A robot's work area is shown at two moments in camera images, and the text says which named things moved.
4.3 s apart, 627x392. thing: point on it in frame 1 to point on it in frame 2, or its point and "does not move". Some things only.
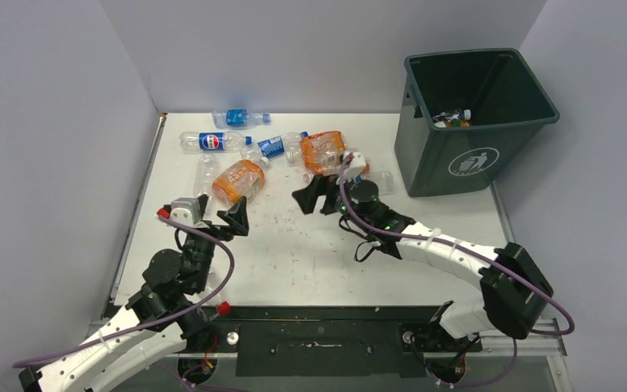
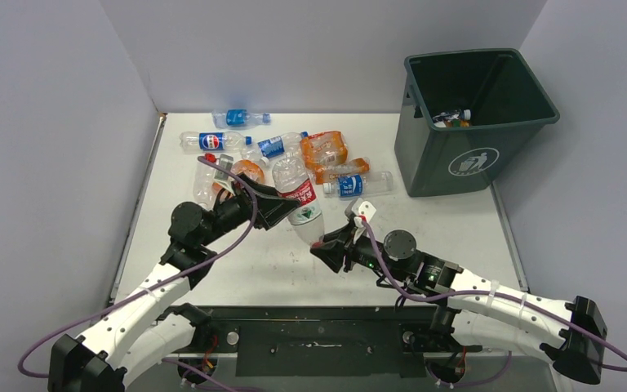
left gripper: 235,217 to 270,208
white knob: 232,338 does not move
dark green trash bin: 509,110 does not move
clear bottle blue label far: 238,118 does not move
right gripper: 320,185 to 335,255
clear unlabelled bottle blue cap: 204,175 does not move
